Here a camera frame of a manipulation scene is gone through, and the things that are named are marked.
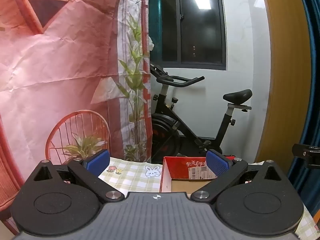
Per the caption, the wooden door panel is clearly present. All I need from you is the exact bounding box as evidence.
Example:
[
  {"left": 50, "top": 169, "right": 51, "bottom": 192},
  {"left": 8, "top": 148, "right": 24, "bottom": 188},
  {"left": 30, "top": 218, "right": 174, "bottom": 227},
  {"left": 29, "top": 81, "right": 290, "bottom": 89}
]
[{"left": 255, "top": 0, "right": 312, "bottom": 167}]

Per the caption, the teal window curtain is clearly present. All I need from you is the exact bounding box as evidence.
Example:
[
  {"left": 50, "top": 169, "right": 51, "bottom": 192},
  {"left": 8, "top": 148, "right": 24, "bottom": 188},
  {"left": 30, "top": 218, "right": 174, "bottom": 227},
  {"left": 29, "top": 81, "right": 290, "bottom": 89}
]
[{"left": 147, "top": 0, "right": 163, "bottom": 64}]

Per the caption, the checked bunny print tablecloth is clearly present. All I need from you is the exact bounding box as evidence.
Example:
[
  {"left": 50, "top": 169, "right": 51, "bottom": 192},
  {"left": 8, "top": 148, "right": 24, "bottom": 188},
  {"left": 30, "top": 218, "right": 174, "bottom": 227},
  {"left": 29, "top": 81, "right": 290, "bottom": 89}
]
[{"left": 98, "top": 157, "right": 320, "bottom": 240}]

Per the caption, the red strawberry print box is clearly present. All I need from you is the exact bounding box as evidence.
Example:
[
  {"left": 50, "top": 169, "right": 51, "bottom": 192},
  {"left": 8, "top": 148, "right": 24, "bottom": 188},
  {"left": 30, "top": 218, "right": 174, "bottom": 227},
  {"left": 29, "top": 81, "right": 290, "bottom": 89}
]
[{"left": 159, "top": 156, "right": 237, "bottom": 195}]

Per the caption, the black exercise bike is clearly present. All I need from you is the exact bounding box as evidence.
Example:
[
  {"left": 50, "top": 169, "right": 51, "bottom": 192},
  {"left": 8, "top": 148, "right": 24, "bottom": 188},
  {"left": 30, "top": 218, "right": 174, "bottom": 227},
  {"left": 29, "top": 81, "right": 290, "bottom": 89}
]
[{"left": 149, "top": 64, "right": 252, "bottom": 164}]

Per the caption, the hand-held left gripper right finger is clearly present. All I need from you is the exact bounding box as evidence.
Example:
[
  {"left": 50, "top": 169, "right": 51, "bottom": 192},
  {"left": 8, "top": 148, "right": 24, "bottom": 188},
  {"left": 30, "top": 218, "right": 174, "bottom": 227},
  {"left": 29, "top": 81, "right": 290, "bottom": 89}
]
[{"left": 190, "top": 149, "right": 288, "bottom": 203}]

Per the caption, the dark framed window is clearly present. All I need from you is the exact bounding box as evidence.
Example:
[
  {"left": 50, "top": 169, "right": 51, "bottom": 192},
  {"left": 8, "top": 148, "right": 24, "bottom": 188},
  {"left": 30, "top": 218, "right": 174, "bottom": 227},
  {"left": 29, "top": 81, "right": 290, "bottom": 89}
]
[{"left": 160, "top": 0, "right": 227, "bottom": 71}]

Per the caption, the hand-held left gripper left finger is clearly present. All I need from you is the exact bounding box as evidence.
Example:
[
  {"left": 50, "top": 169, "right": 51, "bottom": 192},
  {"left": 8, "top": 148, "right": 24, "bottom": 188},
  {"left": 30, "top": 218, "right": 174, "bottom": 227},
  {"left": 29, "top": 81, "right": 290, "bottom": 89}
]
[{"left": 30, "top": 149, "right": 125, "bottom": 203}]

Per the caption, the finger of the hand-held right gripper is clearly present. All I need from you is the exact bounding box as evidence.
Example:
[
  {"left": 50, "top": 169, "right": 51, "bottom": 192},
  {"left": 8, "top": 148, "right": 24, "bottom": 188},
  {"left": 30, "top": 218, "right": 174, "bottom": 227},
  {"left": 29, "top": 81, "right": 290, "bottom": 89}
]
[{"left": 292, "top": 144, "right": 320, "bottom": 170}]

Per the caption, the pink printed backdrop cloth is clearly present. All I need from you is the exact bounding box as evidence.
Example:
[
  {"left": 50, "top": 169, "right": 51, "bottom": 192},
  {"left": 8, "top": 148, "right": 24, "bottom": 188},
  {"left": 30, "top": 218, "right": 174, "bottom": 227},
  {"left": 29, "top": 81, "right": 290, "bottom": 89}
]
[{"left": 0, "top": 0, "right": 154, "bottom": 230}]

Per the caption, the blue curtain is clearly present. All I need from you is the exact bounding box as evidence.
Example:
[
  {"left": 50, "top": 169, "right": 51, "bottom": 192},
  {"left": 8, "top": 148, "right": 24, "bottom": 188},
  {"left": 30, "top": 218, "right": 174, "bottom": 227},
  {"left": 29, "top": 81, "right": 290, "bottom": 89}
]
[{"left": 287, "top": 0, "right": 320, "bottom": 218}]

